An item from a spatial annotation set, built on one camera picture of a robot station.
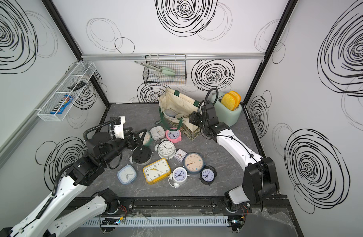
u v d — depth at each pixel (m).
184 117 0.84
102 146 0.47
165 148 0.91
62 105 0.67
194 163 0.85
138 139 0.58
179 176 0.81
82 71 0.91
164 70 0.92
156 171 0.83
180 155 0.89
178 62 0.94
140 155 0.87
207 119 0.63
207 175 0.81
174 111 1.15
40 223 0.39
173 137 0.97
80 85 0.81
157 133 0.99
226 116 0.93
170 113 1.10
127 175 0.81
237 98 0.94
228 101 0.96
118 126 0.56
